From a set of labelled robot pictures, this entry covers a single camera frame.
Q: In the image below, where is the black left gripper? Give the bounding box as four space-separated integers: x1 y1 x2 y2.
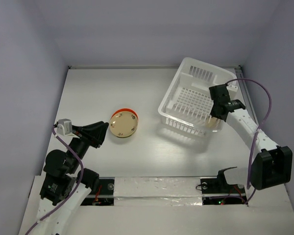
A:
68 119 109 172

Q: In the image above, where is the beige decorated plate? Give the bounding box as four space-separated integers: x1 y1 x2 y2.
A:
109 112 138 138

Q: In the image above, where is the tan plate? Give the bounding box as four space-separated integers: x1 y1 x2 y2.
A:
205 117 220 129

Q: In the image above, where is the orange plate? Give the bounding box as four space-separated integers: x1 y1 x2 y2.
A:
111 108 138 118

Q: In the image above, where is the white plastic dish rack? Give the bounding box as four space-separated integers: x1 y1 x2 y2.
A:
158 57 239 137

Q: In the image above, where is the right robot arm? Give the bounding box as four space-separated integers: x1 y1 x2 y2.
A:
209 84 293 190

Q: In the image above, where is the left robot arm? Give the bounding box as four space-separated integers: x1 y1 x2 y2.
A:
26 118 109 235

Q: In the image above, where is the silver foil strip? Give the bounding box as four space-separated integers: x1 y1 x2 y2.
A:
113 177 202 207

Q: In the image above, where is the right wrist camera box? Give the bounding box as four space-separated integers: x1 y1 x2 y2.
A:
227 83 239 93

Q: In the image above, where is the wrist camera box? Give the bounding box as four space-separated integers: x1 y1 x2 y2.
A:
55 118 73 136
227 83 239 93

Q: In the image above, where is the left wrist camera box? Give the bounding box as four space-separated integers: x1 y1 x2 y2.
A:
55 118 73 136

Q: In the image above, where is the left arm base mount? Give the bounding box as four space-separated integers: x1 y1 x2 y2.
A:
81 177 115 206

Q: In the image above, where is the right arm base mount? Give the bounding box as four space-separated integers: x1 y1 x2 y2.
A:
196 167 247 205

